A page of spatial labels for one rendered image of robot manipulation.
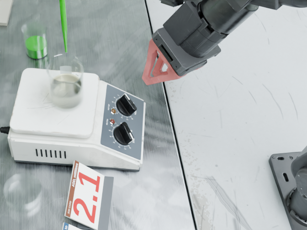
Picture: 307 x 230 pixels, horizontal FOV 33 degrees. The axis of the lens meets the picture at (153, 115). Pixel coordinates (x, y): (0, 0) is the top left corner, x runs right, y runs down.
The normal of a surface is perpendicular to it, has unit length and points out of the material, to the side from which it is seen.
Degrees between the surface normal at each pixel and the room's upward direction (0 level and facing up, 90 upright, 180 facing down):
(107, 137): 30
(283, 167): 0
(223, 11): 75
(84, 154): 90
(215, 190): 0
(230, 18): 86
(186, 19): 70
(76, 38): 0
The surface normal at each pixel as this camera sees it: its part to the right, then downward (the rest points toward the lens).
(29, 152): -0.04, 0.79
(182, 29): -0.58, 0.32
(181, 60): 0.57, -0.48
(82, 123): 0.10, -0.60
